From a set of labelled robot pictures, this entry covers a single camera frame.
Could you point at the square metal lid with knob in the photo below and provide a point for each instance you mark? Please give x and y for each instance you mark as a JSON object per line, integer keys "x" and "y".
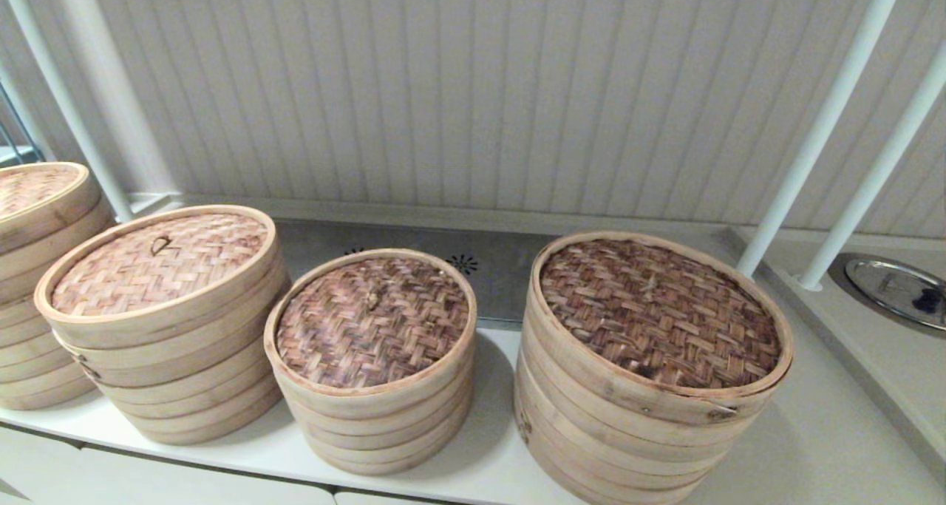
{"x": 510, "y": 276}

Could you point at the small woven bamboo steamer lid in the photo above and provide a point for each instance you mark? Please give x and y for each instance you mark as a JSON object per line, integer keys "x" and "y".
{"x": 369, "y": 326}

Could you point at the large right bamboo steamer stack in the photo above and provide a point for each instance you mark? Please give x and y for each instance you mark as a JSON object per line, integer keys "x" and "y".
{"x": 658, "y": 315}

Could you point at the large bamboo steamer stack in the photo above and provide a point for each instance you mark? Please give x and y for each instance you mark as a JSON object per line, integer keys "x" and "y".
{"x": 606, "y": 461}
{"x": 658, "y": 315}

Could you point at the second-left bamboo steamer stack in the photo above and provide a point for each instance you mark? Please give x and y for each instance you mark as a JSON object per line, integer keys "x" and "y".
{"x": 185, "y": 394}

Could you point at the round stainless steel pot lid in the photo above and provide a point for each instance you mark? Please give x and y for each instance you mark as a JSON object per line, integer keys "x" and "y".
{"x": 887, "y": 287}

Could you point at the thin white metal pole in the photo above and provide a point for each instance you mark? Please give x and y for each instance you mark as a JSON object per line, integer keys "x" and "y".
{"x": 820, "y": 128}
{"x": 872, "y": 183}
{"x": 66, "y": 106}

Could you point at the white cabinet front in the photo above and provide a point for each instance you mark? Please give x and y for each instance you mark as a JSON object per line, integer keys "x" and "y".
{"x": 148, "y": 483}

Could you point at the thick white post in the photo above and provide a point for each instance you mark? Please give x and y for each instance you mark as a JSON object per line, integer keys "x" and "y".
{"x": 111, "y": 83}

